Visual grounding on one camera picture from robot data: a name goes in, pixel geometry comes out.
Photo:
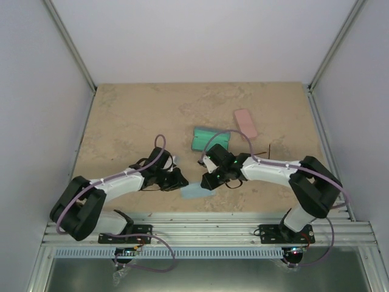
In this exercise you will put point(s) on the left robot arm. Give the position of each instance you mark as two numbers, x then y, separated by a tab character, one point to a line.
79	210

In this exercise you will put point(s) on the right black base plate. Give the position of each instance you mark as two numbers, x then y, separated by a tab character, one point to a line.
274	234

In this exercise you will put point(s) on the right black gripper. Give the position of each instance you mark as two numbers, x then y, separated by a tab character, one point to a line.
208	183

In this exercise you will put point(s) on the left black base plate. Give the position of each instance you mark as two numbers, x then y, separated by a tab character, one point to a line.
137	234

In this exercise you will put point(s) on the corner aluminium post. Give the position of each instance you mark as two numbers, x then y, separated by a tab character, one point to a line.
345	28
65	35

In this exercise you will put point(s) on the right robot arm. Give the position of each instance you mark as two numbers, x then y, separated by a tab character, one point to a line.
314	186

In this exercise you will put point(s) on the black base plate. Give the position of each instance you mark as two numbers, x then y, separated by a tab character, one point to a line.
137	234
274	234

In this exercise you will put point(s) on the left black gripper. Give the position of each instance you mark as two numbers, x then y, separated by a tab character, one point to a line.
176	183

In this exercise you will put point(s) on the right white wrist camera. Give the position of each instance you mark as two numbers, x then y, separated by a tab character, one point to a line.
209	164

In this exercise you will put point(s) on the left corner aluminium post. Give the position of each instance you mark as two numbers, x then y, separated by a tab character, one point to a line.
65	35

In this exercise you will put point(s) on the blue-grey glasses case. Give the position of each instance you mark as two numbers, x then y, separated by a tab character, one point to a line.
204	137

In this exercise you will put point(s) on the aluminium rail frame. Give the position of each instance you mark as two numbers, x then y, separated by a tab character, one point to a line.
214	233

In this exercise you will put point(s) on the brown rectangular sunglasses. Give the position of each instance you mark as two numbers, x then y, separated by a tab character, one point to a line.
266	153

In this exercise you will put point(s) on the right corner aluminium post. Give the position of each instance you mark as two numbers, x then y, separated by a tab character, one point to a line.
345	28

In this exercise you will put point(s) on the pink glasses case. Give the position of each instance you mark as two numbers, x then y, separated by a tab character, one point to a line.
245	124

